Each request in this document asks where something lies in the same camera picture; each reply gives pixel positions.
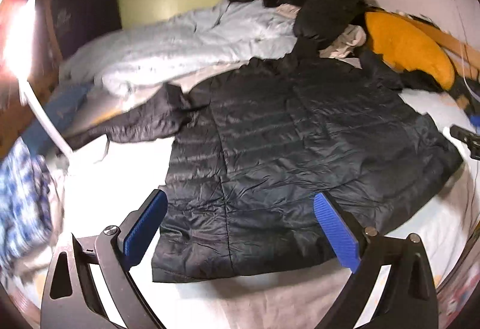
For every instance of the orange pillow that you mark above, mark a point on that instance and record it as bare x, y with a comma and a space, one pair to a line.
405, 47

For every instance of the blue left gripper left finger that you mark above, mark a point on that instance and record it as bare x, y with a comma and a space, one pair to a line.
139, 228

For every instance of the wooden bed frame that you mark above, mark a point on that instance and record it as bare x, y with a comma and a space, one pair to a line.
459, 48

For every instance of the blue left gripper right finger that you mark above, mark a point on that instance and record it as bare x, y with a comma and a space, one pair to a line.
342, 230

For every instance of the dark headboard cushion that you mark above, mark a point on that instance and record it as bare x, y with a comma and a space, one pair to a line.
76, 22

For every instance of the black puffer jacket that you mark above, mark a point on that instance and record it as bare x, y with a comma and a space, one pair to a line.
253, 146

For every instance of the white lamp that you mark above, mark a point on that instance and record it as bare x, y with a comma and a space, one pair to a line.
28, 76

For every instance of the light blue duvet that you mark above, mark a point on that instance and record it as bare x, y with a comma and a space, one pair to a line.
123, 61

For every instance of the beige crumpled garment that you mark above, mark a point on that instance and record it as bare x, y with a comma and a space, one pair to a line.
352, 37

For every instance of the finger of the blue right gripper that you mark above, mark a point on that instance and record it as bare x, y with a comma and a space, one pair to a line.
470, 139

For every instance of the blue plaid shirt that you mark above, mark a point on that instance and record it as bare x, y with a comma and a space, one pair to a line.
26, 223

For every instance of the blue pillow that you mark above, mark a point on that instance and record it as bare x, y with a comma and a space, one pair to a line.
61, 109

